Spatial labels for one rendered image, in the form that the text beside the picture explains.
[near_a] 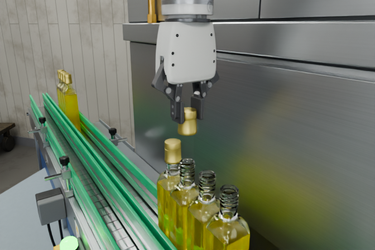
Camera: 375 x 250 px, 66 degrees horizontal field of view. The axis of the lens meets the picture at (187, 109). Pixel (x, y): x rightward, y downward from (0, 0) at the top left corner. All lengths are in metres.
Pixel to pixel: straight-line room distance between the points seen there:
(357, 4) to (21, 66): 3.91
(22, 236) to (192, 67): 1.11
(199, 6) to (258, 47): 0.15
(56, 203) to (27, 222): 0.41
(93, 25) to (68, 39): 0.37
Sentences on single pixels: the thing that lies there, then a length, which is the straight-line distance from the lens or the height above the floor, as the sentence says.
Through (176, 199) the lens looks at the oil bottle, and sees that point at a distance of 0.57.
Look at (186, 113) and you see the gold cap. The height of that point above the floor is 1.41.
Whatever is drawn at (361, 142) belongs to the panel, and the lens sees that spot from 0.45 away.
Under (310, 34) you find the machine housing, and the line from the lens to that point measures 0.48.
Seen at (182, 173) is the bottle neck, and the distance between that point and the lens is 0.55.
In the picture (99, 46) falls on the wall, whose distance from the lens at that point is 3.36.
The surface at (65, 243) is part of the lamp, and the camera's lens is 0.87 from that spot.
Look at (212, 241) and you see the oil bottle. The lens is 0.51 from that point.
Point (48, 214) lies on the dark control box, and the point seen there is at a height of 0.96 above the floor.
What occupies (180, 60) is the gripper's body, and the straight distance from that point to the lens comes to 0.46.
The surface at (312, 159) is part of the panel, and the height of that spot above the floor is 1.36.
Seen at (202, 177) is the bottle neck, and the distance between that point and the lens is 0.50.
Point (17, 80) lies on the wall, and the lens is 4.23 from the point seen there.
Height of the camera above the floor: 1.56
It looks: 16 degrees down
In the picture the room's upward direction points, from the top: straight up
